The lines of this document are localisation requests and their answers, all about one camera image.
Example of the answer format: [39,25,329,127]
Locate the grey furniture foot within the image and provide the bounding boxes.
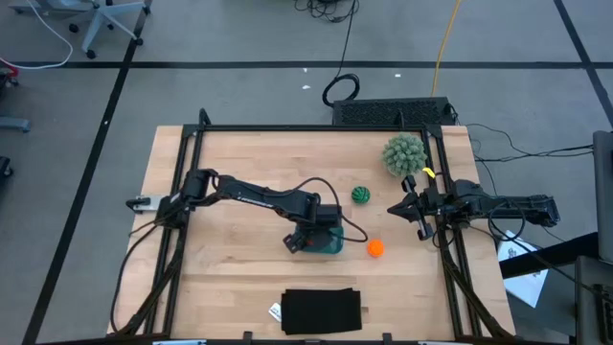
[0,117,33,133]

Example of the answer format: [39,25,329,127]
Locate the black folded cloth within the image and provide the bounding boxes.
[280,287,364,336]

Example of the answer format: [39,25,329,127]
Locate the green striped toy watermelon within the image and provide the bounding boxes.
[351,185,372,206]

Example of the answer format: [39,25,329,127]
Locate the white floor cable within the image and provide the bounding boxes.
[0,2,74,71]

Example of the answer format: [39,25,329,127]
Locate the green plant in patterned pot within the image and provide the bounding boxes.
[381,132,429,178]

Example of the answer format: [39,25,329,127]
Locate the white printed paper sheet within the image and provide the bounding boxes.
[496,229,550,309]

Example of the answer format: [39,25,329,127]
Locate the black bar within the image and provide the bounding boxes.
[500,232,600,280]

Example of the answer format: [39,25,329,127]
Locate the red object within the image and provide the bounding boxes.
[0,59,21,88]

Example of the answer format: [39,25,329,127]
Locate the tangled black cables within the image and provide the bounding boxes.
[292,0,360,24]

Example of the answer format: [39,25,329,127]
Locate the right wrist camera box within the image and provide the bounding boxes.
[454,179,483,200]

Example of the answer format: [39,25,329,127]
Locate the thin black floor cables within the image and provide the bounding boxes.
[449,107,595,164]

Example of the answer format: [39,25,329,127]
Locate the teal plastic tupperware container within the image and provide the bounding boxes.
[302,225,346,255]

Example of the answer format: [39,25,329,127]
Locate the black cable bundle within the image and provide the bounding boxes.
[438,227,510,339]
[108,222,189,336]

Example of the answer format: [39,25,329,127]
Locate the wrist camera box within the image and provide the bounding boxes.
[315,204,342,226]
[454,179,483,200]

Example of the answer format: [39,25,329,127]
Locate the black metal table frame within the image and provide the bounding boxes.
[143,107,513,342]

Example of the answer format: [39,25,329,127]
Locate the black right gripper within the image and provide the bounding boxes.
[386,174,449,242]

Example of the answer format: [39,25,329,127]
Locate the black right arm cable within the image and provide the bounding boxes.
[487,200,528,241]

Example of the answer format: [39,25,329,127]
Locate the grey office chair base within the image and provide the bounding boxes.
[9,0,154,59]

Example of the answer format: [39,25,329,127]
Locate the dark grey box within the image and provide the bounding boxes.
[574,256,613,345]

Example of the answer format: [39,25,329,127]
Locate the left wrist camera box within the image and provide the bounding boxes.
[315,204,342,226]

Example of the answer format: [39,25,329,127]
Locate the yellow hanging cable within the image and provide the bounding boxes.
[430,0,465,99]

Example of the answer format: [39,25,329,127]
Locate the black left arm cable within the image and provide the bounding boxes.
[286,176,370,243]

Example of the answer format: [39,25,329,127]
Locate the black hanging cable with coil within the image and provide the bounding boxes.
[322,0,361,108]

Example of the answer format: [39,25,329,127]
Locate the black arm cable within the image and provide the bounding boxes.
[487,200,528,241]
[286,176,370,243]

